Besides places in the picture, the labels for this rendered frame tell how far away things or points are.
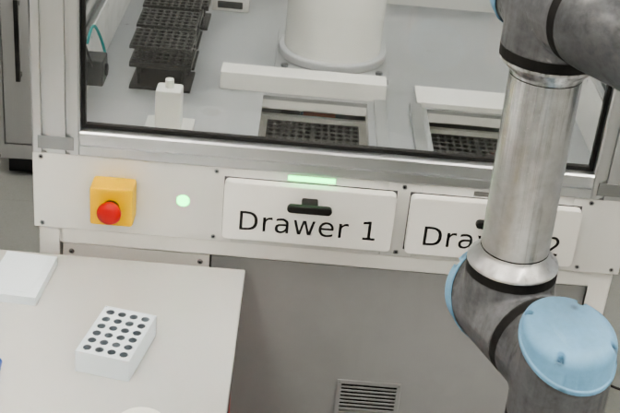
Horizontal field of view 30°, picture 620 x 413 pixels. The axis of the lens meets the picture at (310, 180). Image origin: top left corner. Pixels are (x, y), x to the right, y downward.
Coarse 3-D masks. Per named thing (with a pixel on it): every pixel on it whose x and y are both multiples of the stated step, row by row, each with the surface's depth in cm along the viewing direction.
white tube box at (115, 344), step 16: (96, 320) 178; (112, 320) 178; (128, 320) 178; (144, 320) 180; (96, 336) 174; (112, 336) 174; (128, 336) 175; (144, 336) 175; (80, 352) 171; (96, 352) 171; (112, 352) 172; (128, 352) 171; (144, 352) 177; (80, 368) 172; (96, 368) 171; (112, 368) 171; (128, 368) 170
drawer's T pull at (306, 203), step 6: (306, 198) 194; (294, 204) 192; (306, 204) 192; (312, 204) 193; (288, 210) 192; (294, 210) 191; (300, 210) 191; (306, 210) 191; (312, 210) 191; (318, 210) 191; (324, 210) 191; (330, 210) 191
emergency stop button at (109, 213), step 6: (102, 204) 190; (108, 204) 190; (114, 204) 191; (102, 210) 190; (108, 210) 190; (114, 210) 190; (120, 210) 191; (102, 216) 190; (108, 216) 190; (114, 216) 190; (120, 216) 191; (102, 222) 191; (108, 222) 191; (114, 222) 191
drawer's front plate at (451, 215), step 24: (408, 216) 198; (432, 216) 196; (456, 216) 195; (480, 216) 195; (576, 216) 195; (408, 240) 198; (432, 240) 198; (456, 240) 198; (552, 240) 197; (576, 240) 197
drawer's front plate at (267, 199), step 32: (224, 192) 194; (256, 192) 194; (288, 192) 194; (320, 192) 194; (352, 192) 194; (384, 192) 195; (224, 224) 197; (320, 224) 197; (352, 224) 197; (384, 224) 196
